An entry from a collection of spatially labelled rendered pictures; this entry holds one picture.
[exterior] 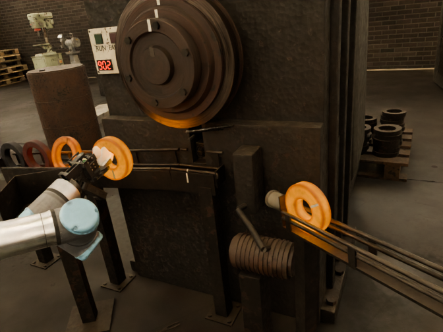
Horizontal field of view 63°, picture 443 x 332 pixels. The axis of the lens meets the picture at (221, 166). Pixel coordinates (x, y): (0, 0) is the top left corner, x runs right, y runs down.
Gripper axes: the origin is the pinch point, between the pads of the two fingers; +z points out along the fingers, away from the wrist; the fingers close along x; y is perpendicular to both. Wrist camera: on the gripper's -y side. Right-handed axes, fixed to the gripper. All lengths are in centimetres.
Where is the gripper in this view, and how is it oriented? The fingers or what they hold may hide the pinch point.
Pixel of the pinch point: (111, 153)
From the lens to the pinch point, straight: 130.5
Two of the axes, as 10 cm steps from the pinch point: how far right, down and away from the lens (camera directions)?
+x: -8.9, -0.9, 4.4
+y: -2.1, -7.7, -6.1
